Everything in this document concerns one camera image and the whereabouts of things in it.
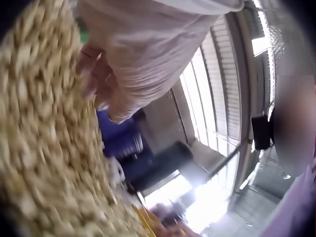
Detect green plastic bag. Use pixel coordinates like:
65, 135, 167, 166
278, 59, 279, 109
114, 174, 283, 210
79, 24, 90, 43

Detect person's body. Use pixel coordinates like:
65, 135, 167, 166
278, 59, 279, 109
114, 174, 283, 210
257, 163, 316, 237

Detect blue mesh basket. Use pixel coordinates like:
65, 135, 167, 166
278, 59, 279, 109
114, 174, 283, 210
96, 109, 158, 173

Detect bright window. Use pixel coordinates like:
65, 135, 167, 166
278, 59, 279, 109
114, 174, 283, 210
179, 15, 248, 159

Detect yellow handled knife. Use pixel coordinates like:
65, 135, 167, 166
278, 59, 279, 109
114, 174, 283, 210
133, 205, 163, 237

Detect person's right hand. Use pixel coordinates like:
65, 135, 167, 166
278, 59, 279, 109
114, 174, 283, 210
151, 202, 198, 237

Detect pile of garlic on table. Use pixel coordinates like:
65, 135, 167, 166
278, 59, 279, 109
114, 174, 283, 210
0, 0, 155, 237

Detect person's left hand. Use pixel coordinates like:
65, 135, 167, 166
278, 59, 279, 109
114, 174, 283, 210
74, 0, 247, 124

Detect person's left fingers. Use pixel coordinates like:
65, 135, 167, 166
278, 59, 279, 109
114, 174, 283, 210
76, 43, 138, 124

